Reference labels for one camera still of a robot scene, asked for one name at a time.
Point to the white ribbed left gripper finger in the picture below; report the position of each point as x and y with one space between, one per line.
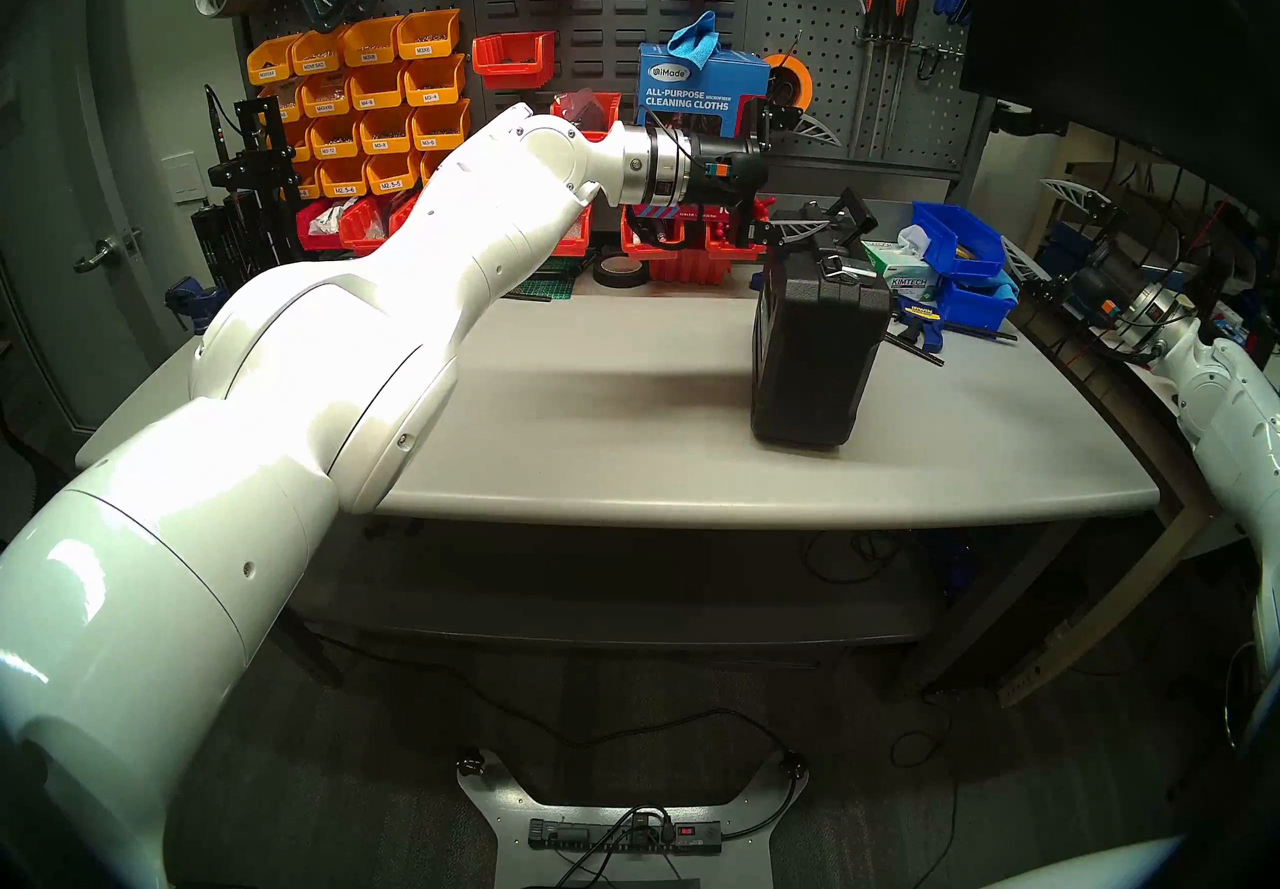
800 227
812 129

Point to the white ribbed right gripper finger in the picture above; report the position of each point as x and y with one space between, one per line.
1020 262
1072 195

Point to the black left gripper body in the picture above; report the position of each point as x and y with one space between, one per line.
725 172

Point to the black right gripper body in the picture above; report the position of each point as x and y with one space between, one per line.
1115 287

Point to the black plastic tool box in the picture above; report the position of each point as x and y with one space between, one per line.
810 377

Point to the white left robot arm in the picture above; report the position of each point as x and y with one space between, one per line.
300 367

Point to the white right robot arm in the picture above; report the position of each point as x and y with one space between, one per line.
1230 417

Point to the blue cleaning cloths box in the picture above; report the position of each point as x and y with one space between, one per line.
700 92

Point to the green white Kimtech tissue box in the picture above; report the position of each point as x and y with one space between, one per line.
910 282

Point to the dark blue plastic crate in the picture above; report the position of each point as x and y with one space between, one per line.
1055 262

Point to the orange tape roll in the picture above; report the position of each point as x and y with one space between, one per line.
800 72

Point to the large blue plastic bin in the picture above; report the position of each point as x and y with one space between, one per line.
955 232

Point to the red parts bin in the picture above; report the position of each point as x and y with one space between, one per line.
670 249
512 62
612 112
578 242
403 212
720 249
690 272
360 237
315 235

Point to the blue Irwin bar clamp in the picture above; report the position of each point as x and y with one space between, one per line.
920 312

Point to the blue microfiber cloth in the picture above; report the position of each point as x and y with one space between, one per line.
695 37

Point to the maroon plastic bag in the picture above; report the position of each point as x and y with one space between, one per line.
582 105

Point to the black tape roll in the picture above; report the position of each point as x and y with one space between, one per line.
600 277

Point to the green cutting mat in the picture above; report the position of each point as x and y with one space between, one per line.
545 289

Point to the yellow parts bin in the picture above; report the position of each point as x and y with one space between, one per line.
392 172
335 137
370 42
300 142
325 94
343 177
285 102
272 60
428 34
308 182
432 122
385 132
435 80
317 52
377 87
432 159

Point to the wooden side table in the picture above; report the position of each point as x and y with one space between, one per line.
1100 613

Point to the black metal fixture stand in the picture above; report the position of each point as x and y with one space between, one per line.
250 167

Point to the blue bench vise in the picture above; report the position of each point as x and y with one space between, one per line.
195 302

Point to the black power strip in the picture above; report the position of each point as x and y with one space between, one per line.
590 835

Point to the white wall switch plate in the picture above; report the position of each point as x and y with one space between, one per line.
185 179

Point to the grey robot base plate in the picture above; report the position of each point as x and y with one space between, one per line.
745 862

